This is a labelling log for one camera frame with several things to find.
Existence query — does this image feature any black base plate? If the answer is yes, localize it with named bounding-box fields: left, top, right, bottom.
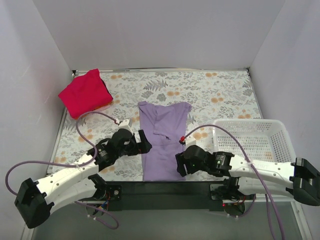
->
left=106, top=181, right=231, bottom=212

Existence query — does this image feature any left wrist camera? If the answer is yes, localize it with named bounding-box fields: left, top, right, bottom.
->
left=118, top=119, right=133, bottom=133

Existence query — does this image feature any purple t shirt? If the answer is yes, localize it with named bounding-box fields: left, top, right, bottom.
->
left=138, top=101, right=192, bottom=182

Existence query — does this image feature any orange folded t shirt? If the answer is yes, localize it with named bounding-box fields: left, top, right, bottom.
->
left=73, top=101, right=114, bottom=120

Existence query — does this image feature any red folded t shirt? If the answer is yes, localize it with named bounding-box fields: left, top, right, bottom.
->
left=58, top=68, right=113, bottom=118

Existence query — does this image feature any floral table mat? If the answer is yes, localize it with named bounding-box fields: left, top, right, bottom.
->
left=47, top=70, right=262, bottom=174

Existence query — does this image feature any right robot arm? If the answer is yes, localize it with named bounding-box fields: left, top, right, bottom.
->
left=175, top=145, right=320, bottom=206

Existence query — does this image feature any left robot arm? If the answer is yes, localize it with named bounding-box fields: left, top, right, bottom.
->
left=14, top=128, right=152, bottom=229

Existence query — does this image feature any white plastic basket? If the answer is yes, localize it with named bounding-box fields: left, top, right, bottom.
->
left=213, top=119, right=296, bottom=179

